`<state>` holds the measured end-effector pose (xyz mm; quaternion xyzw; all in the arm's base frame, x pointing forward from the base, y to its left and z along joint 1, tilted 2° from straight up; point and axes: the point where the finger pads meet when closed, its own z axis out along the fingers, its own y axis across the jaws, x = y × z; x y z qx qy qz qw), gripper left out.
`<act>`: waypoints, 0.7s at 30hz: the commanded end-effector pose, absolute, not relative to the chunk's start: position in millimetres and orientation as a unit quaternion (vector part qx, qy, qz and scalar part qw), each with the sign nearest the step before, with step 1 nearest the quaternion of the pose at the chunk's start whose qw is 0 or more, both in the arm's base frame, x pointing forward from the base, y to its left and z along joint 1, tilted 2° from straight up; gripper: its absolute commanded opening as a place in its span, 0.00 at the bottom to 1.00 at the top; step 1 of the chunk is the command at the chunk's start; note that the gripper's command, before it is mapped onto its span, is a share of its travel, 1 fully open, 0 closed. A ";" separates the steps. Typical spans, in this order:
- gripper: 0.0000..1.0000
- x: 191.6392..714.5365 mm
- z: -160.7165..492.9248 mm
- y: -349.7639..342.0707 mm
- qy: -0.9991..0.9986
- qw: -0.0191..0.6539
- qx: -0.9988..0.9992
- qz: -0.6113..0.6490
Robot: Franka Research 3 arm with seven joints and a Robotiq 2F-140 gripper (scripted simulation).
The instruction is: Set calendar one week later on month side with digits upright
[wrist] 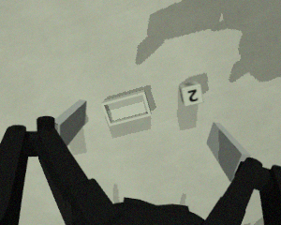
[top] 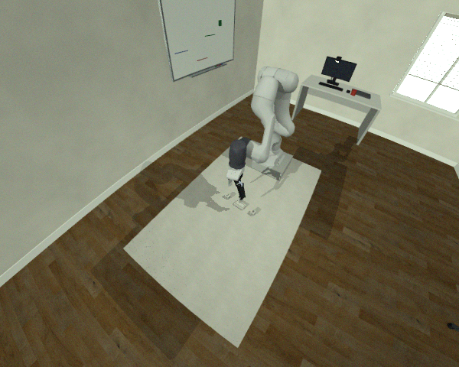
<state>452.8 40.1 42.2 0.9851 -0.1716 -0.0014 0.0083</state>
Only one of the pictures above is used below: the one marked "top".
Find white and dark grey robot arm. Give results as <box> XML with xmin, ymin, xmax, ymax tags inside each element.
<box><xmin>226</xmin><ymin>67</ymin><xmax>299</xmax><ymax>181</ymax></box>

